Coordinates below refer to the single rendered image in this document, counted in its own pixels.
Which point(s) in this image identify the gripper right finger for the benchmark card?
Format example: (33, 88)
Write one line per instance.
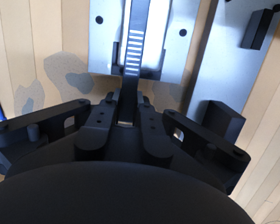
(200, 135)

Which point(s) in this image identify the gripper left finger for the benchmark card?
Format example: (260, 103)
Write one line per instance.
(37, 118)

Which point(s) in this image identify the grey lever stand plate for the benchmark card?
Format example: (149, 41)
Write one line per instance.
(226, 70)

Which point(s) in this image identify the grey nest plate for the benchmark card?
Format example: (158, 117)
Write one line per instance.
(100, 46)

